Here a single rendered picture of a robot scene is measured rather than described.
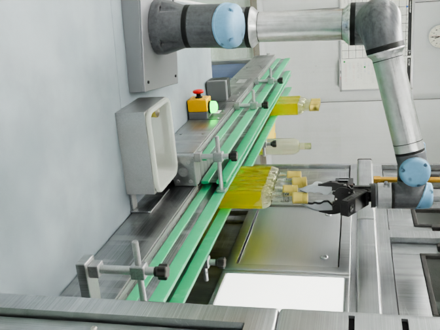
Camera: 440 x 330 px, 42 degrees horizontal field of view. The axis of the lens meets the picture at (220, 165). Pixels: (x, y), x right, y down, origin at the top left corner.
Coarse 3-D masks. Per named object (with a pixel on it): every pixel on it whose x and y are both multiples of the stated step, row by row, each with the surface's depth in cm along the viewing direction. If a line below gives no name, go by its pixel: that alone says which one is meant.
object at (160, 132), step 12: (156, 108) 145; (168, 108) 156; (156, 120) 157; (168, 120) 157; (156, 132) 158; (168, 132) 158; (156, 144) 160; (168, 144) 159; (156, 156) 161; (168, 156) 160; (156, 168) 145; (168, 168) 161; (156, 180) 146; (168, 180) 154
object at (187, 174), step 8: (184, 160) 163; (192, 160) 163; (184, 168) 164; (192, 168) 163; (176, 176) 165; (184, 176) 164; (192, 176) 164; (176, 184) 166; (184, 184) 166; (192, 184) 165
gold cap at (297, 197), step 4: (296, 192) 166; (300, 192) 165; (304, 192) 165; (292, 196) 165; (296, 196) 165; (300, 196) 165; (304, 196) 164; (292, 200) 165; (296, 200) 165; (300, 200) 165; (304, 200) 164
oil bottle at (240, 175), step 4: (240, 172) 183; (244, 172) 182; (248, 172) 182; (252, 172) 182; (256, 172) 181; (260, 172) 181; (264, 172) 181; (268, 172) 180; (236, 176) 180; (240, 176) 179; (244, 176) 179; (248, 176) 179; (252, 176) 178; (256, 176) 178; (260, 176) 178; (264, 176) 177; (268, 176) 177; (272, 176) 178; (276, 176) 179; (272, 180) 176; (276, 180) 178; (276, 184) 177
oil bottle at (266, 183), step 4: (236, 180) 177; (240, 180) 177; (244, 180) 176; (248, 180) 176; (252, 180) 176; (256, 180) 175; (260, 180) 175; (264, 180) 175; (268, 180) 175; (232, 184) 174; (236, 184) 174; (240, 184) 173; (244, 184) 173; (248, 184) 173; (252, 184) 172; (256, 184) 172; (260, 184) 172; (264, 184) 172; (268, 184) 172; (272, 184) 173; (272, 188) 172
